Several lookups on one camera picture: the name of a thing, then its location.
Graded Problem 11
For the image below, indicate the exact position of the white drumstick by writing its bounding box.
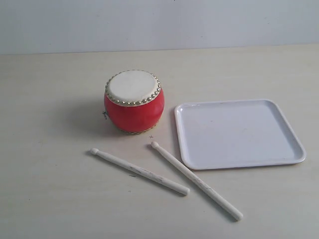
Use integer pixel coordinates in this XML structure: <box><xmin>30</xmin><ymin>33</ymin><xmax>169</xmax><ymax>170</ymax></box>
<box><xmin>90</xmin><ymin>148</ymin><xmax>190</xmax><ymax>196</ymax></box>
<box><xmin>151</xmin><ymin>141</ymin><xmax>244</xmax><ymax>221</ymax></box>

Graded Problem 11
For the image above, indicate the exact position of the red small drum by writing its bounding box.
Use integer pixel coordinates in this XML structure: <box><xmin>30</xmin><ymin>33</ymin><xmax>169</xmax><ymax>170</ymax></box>
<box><xmin>104</xmin><ymin>70</ymin><xmax>164</xmax><ymax>134</ymax></box>

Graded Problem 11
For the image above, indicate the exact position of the white plastic tray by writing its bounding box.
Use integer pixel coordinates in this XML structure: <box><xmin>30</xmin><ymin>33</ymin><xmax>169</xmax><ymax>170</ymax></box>
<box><xmin>174</xmin><ymin>99</ymin><xmax>307</xmax><ymax>170</ymax></box>

